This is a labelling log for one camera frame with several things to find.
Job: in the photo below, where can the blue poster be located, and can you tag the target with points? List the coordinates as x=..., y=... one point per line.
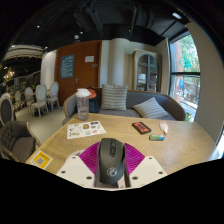
x=67, y=66

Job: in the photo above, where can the white sticker sheet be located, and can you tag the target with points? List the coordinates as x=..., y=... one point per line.
x=85, y=130

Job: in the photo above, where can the group of white chairs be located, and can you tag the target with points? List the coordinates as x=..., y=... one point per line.
x=41, y=96

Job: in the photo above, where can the large black-framed window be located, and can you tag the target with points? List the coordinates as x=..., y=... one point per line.
x=185, y=73

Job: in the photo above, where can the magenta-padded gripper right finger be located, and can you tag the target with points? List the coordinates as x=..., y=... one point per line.
x=146, y=170

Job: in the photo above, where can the black backpack with orange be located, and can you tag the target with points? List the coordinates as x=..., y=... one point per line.
x=94, y=103

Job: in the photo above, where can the brown wooden door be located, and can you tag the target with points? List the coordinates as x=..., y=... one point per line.
x=85, y=76

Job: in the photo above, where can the upright striped cushion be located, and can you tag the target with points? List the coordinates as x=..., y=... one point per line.
x=114, y=97

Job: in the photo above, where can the small white pink tube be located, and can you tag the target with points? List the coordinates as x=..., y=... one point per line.
x=163, y=127

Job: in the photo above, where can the dark grey tufted chair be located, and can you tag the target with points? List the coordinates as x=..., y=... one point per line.
x=18, y=140

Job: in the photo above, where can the small green blue box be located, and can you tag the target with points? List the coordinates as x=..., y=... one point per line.
x=156, y=137

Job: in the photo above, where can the grey curved sofa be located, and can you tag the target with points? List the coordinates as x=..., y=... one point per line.
x=170, y=103

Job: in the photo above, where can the arched glass-door cabinet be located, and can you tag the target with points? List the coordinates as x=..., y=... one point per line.
x=146, y=70

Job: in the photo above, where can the yellow square sticker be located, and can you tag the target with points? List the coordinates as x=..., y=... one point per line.
x=40, y=160

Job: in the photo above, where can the flat-lying striped cushion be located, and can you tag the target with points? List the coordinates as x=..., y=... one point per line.
x=150, y=109

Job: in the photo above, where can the black computer mouse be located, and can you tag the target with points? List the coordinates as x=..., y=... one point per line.
x=111, y=163

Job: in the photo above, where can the clear shaker bottle white lid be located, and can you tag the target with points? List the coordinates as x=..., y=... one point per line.
x=82, y=106

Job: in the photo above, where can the small white sign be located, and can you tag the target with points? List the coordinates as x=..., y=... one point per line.
x=89, y=59

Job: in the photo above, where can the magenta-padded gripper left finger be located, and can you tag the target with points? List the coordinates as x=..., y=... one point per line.
x=78, y=170

